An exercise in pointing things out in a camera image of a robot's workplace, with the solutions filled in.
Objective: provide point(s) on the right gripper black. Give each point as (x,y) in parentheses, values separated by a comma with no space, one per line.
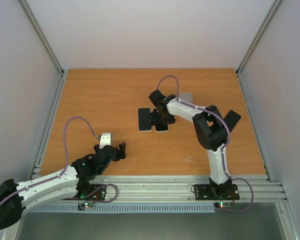
(153,118)

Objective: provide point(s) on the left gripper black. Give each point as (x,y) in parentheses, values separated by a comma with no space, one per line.
(122,152)

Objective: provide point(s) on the black phone silver edge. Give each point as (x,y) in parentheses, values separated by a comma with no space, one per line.
(162,128)

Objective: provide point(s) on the black phone dark edge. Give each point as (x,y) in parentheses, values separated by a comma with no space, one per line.
(144,119)

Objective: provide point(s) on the white phone case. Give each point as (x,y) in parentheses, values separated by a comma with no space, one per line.
(186,97)

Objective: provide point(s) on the black phone pink edge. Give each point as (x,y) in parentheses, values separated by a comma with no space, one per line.
(231,119)

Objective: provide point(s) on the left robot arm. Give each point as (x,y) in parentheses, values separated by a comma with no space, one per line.
(17,199)

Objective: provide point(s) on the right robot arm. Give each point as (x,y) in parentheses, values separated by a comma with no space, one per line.
(211,131)

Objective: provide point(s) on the left controller board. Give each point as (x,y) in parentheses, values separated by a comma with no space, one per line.
(84,206)

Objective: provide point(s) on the controller board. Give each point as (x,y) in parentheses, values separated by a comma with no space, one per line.
(84,206)
(222,205)

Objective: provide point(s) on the right controller board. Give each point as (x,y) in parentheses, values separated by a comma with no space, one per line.
(222,205)

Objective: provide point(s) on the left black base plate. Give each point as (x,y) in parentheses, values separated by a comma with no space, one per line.
(91,192)

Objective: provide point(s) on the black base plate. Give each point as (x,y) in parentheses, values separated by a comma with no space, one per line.
(91,192)
(205,192)

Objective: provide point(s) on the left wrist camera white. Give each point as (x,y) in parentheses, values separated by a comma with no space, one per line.
(105,139)

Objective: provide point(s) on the slotted grey cable duct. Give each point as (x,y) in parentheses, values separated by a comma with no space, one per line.
(125,208)

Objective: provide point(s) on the aluminium rail frame front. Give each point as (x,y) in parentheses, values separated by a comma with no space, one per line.
(179,188)

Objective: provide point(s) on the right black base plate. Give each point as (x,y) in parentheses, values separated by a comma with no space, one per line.
(205,192)

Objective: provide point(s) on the aluminium corner post right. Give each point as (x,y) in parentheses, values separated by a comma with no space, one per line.
(259,34)

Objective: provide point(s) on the aluminium corner post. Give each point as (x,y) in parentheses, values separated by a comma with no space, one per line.
(36,26)
(259,34)

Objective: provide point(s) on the aluminium corner post left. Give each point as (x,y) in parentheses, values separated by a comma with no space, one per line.
(36,26)

